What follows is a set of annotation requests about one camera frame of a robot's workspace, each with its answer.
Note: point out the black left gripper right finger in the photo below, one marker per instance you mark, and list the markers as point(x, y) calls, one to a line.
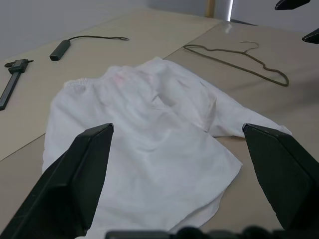
point(286, 179)

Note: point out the white fabric shorts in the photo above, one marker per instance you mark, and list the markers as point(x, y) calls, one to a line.
point(149, 129)

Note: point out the black caliper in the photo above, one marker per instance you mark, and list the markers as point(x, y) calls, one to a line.
point(11, 82)

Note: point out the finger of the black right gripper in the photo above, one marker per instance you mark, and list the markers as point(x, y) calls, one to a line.
point(312, 37)
point(290, 3)

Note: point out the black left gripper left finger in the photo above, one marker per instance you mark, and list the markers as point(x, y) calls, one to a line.
point(62, 194)

